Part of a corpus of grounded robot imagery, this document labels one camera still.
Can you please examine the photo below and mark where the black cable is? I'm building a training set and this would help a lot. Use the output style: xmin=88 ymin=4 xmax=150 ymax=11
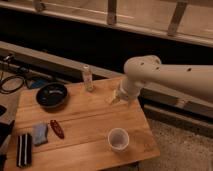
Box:
xmin=0 ymin=61 xmax=28 ymax=95

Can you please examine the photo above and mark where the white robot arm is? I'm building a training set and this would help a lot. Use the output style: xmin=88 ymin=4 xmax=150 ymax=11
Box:
xmin=110 ymin=55 xmax=213 ymax=104

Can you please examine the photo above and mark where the wooden cutting board table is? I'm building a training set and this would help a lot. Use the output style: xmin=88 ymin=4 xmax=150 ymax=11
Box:
xmin=4 ymin=78 xmax=160 ymax=171

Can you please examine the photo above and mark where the blue cloth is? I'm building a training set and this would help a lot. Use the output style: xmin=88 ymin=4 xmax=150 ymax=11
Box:
xmin=33 ymin=123 xmax=48 ymax=146

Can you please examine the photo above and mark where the black white striped block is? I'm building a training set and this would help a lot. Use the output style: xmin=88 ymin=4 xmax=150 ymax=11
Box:
xmin=16 ymin=133 xmax=32 ymax=168

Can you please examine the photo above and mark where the clear plastic bottle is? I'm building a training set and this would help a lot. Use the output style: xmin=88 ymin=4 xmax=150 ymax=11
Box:
xmin=82 ymin=65 xmax=94 ymax=92

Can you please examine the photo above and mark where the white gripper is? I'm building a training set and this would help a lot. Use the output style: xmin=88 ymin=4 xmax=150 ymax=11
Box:
xmin=110 ymin=77 xmax=145 ymax=106

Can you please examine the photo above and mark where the black object at left edge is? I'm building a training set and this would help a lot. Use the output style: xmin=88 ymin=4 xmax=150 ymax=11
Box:
xmin=0 ymin=104 xmax=15 ymax=171

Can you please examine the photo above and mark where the black ceramic bowl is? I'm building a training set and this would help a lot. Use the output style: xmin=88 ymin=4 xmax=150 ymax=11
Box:
xmin=36 ymin=83 xmax=68 ymax=108

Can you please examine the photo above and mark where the blue object behind table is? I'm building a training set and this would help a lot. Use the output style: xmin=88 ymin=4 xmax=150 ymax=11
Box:
xmin=29 ymin=78 xmax=47 ymax=89

